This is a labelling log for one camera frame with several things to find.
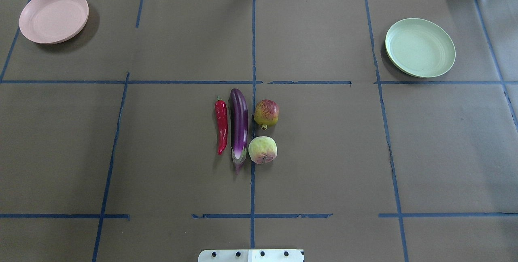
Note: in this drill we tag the green pink peach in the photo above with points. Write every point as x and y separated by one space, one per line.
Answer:
262 150

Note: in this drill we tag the red chili pepper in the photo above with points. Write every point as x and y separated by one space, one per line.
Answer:
221 116

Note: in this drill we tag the red yellow pomegranate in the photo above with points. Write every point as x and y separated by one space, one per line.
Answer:
266 114

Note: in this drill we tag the purple eggplant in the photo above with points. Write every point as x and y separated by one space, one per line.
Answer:
239 129

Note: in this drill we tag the green plate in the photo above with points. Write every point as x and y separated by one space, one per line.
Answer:
420 48

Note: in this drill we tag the pink plate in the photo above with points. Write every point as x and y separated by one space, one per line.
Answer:
53 21

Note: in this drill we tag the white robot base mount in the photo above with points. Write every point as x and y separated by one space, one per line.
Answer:
251 255

